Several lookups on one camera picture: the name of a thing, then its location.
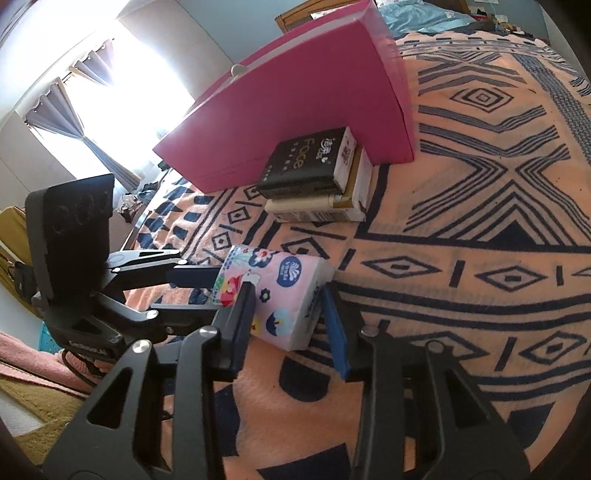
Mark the beige yellow tissue pack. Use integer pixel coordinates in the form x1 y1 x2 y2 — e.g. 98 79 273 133
264 146 373 223

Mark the black Face tissue pack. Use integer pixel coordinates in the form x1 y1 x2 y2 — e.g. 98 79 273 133
256 127 358 199

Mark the left pink sweater forearm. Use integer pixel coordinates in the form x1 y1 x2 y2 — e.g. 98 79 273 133
0 333 93 397

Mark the teal plastic basket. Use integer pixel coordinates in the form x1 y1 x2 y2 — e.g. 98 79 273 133
38 323 61 354

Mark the yellow chair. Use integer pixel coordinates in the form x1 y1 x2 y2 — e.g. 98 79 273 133
0 206 41 318

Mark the orange navy patterned blanket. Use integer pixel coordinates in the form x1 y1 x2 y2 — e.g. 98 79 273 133
136 32 590 479

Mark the left grey curtain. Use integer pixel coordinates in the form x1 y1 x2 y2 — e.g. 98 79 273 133
25 79 141 193

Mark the grey curtain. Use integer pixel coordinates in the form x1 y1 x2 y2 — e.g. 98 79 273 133
69 39 113 85
25 79 141 193

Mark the right grey curtain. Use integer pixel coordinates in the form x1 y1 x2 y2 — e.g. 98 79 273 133
69 39 113 85

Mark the pink cardboard box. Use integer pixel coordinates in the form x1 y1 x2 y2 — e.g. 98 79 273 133
153 1 415 193

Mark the wooden bed headboard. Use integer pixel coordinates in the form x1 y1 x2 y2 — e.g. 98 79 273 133
274 0 352 33

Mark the blue floral duvet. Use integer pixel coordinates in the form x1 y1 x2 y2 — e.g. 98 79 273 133
377 0 474 38

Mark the left gripper black camera box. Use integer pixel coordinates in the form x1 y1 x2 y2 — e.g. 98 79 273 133
25 174 114 301

